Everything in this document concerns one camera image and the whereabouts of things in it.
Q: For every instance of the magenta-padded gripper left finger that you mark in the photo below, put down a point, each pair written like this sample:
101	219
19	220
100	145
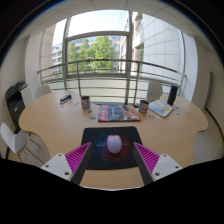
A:
60	164

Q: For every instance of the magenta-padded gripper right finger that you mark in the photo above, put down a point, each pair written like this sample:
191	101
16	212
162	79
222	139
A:
165	164

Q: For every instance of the pink and lilac computer mouse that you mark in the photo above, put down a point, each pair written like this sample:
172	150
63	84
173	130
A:
114	144

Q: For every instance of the black red-printed mouse pad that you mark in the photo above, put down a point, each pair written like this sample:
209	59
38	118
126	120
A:
100	133

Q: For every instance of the white chair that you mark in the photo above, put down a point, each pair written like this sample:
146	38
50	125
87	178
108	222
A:
154	90
42	91
15	140

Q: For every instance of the light blue picture book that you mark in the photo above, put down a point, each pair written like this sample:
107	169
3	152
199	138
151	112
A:
161	108

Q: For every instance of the blue and yellow card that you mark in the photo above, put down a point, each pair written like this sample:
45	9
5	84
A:
92	117

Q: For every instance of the small pale card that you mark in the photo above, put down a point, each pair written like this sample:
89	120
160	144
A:
89	111

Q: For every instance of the printed tin can planter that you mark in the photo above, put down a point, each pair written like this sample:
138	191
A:
143	106

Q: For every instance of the printed mug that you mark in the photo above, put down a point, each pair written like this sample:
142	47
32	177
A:
85	102

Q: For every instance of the red magazine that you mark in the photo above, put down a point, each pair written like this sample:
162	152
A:
118	113

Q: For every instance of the tall black drink bottle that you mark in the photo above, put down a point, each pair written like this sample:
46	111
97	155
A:
172	95

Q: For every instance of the grey metal balcony railing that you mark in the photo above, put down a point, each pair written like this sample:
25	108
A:
100	76

